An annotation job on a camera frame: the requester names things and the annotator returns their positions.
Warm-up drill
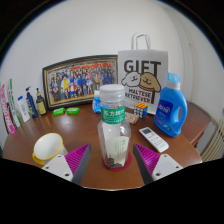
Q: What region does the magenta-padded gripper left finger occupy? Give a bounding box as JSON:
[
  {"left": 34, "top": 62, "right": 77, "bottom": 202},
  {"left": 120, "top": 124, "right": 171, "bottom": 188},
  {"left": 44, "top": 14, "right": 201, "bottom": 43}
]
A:
[{"left": 41, "top": 143, "right": 92, "bottom": 186}]

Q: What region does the brown wooden side table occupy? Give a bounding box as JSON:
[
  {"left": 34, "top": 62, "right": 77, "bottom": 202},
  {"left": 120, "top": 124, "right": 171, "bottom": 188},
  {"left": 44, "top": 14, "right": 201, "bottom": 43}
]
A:
[{"left": 181, "top": 100, "right": 212, "bottom": 148}]

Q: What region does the flat round red coaster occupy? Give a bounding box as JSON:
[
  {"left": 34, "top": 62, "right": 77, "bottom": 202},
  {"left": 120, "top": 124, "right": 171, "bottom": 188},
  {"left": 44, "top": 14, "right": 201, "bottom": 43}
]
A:
[{"left": 101, "top": 151, "right": 133, "bottom": 173}]

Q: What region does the white radiator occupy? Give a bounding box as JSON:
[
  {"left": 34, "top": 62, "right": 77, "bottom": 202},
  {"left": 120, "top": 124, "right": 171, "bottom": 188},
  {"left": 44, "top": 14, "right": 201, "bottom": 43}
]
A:
[{"left": 200, "top": 118, "right": 224, "bottom": 163}]

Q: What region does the colourful puzzle cube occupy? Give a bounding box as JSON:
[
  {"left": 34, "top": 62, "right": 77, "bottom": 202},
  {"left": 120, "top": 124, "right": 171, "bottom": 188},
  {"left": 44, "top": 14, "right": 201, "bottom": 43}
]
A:
[{"left": 133, "top": 102, "right": 149, "bottom": 119}]

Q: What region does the clear green-labelled drink bottle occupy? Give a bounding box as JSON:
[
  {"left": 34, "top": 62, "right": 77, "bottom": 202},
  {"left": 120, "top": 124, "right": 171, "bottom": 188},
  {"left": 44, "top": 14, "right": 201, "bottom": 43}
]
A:
[{"left": 97, "top": 83, "right": 132, "bottom": 170}]

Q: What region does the framed group photo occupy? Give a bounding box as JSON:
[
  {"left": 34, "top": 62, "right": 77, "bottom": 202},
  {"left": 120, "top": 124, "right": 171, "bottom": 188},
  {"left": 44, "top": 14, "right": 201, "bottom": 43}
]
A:
[{"left": 42, "top": 54, "right": 119, "bottom": 112}]

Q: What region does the white remote control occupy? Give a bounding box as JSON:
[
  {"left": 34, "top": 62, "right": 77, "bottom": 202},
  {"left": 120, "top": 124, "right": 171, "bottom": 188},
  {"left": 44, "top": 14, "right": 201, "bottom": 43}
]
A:
[{"left": 138, "top": 126, "right": 170, "bottom": 154}]

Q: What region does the white mug with yellow handle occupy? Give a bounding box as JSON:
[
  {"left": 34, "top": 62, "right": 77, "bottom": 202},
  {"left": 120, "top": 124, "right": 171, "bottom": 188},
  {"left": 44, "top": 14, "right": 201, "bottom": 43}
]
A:
[{"left": 31, "top": 132, "right": 69, "bottom": 166}]

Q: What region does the white paper gift bag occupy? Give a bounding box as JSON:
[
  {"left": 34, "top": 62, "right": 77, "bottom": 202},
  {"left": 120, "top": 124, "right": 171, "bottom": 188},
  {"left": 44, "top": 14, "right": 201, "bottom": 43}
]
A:
[{"left": 117, "top": 32, "right": 170, "bottom": 115}]

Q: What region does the dark bottle with yellow label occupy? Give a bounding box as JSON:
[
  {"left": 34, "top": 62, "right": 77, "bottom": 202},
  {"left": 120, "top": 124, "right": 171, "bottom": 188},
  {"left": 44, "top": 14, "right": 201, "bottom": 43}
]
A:
[{"left": 35, "top": 87, "right": 48, "bottom": 116}]

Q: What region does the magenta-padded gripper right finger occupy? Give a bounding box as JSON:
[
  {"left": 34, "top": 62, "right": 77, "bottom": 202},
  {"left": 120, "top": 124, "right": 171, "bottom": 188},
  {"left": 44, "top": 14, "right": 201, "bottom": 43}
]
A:
[{"left": 132, "top": 143, "right": 184, "bottom": 186}]

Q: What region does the long pink box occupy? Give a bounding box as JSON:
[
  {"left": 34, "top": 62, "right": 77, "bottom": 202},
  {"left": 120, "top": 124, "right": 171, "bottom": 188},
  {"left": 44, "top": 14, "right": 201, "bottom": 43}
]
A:
[{"left": 0, "top": 83, "right": 16, "bottom": 135}]

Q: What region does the dark blue pump bottle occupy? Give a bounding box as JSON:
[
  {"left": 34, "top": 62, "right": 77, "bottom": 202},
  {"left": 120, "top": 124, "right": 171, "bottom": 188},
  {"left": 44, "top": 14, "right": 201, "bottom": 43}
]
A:
[{"left": 25, "top": 86, "right": 39, "bottom": 119}]

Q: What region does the white bottle with blue cap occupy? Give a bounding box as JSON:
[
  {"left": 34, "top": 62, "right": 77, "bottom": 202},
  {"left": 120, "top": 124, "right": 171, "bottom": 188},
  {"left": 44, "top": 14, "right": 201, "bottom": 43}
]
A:
[{"left": 17, "top": 95, "right": 31, "bottom": 123}]

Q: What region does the small patterned snack pack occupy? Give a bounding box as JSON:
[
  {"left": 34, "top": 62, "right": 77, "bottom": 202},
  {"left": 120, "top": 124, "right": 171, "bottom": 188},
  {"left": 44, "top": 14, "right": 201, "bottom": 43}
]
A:
[{"left": 124, "top": 111, "right": 140, "bottom": 125}]

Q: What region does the blue detergent jug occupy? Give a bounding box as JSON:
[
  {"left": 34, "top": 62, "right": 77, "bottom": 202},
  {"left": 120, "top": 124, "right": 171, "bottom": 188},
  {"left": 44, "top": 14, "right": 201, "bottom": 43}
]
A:
[{"left": 153, "top": 72, "right": 189, "bottom": 138}]

